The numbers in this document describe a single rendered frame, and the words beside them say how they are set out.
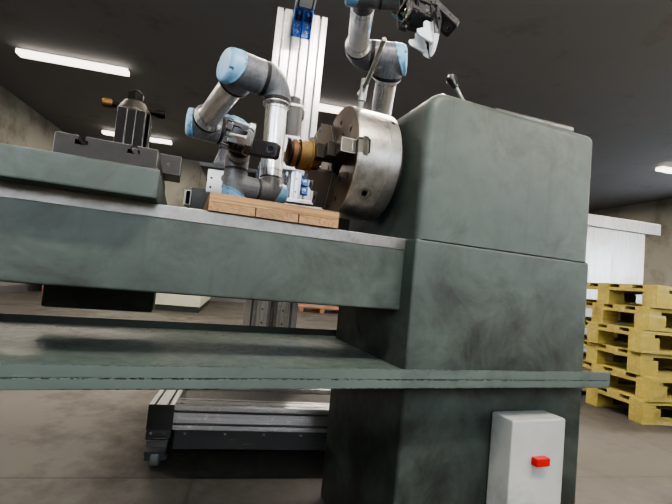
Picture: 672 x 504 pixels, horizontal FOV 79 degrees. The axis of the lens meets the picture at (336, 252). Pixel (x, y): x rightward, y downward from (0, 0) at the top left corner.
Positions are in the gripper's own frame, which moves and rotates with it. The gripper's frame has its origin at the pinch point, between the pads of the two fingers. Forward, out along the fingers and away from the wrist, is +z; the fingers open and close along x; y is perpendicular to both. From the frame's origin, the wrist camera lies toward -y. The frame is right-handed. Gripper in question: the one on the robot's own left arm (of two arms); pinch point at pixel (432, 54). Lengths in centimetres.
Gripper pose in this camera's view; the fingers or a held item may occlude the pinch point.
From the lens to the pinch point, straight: 117.2
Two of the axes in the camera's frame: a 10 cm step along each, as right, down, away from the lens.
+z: 0.3, 9.5, -3.2
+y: -9.2, -1.0, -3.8
